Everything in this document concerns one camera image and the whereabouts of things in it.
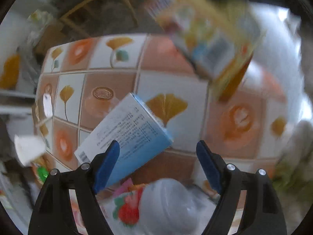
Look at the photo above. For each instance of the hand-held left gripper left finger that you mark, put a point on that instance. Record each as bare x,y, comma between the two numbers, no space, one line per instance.
107,166

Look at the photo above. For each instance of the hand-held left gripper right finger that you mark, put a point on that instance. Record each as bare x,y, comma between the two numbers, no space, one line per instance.
207,166

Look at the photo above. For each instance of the blue white box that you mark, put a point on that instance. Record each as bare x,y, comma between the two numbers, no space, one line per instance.
137,132

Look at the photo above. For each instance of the yellow printed box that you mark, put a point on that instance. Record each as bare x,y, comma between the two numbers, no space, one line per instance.
210,39

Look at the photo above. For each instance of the strawberry print packet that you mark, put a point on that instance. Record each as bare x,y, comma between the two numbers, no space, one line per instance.
127,208

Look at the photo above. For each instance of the grey translucent plastic bag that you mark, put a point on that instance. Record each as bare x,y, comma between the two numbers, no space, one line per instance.
168,205

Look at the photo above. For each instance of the white paper cup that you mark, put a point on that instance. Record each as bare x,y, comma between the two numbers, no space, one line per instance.
28,149

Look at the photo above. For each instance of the ginkgo patterned tablecloth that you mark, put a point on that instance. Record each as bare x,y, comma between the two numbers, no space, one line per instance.
185,83

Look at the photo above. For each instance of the yellow plastic bag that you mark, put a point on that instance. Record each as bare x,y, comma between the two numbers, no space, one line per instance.
9,71

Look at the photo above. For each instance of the white bag green label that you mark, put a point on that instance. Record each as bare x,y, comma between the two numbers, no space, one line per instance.
39,27

